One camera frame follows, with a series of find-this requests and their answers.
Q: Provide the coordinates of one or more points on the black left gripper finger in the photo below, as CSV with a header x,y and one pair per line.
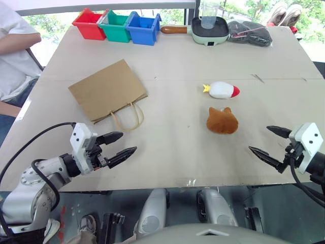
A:
x,y
111,137
122,155

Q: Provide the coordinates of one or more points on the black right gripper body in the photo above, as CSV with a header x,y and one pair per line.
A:
x,y
294,153

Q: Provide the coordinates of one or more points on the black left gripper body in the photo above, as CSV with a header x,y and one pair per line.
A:
x,y
97,158

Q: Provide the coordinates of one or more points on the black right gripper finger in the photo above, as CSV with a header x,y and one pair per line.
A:
x,y
279,131
269,158

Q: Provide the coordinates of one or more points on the person's bare forearm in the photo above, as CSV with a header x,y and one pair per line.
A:
x,y
8,109
17,44

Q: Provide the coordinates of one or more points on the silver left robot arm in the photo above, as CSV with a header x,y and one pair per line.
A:
x,y
20,203

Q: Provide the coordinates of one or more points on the black cloth in plastic bag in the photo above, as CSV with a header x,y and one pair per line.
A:
x,y
250,34

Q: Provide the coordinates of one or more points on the brown plush toy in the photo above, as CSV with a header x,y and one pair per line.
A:
x,y
222,123

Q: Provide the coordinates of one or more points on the silver robot leg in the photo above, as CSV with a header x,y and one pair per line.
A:
x,y
153,208
218,206

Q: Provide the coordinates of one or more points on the grey sneaker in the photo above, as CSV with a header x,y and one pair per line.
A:
x,y
87,225

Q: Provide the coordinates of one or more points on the white red rocket toy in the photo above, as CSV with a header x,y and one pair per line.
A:
x,y
222,90

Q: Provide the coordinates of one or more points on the white sneaker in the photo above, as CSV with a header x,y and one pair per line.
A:
x,y
52,228

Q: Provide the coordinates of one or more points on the grey robot torso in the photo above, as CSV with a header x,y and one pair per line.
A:
x,y
210,235

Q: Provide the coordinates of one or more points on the green plastic bin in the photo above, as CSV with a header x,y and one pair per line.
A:
x,y
115,29

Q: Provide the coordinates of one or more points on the blue plastic bin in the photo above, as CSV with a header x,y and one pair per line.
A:
x,y
141,33

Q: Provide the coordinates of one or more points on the red plastic bin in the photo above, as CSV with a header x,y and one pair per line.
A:
x,y
89,25

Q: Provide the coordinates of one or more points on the beige fluffy shoe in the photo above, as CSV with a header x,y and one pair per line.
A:
x,y
276,14
293,15

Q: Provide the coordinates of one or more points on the person in white shirt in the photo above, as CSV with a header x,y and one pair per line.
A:
x,y
12,71

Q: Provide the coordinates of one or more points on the clear plastic measuring cup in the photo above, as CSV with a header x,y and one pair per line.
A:
x,y
210,15

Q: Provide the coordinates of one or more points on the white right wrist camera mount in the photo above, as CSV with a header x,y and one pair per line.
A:
x,y
308,139

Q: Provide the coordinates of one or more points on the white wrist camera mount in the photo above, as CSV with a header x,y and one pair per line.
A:
x,y
79,137
308,139

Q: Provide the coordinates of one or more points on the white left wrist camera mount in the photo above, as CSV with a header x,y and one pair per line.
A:
x,y
79,137

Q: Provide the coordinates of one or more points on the black stand bracket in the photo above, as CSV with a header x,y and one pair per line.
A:
x,y
111,227
255,218

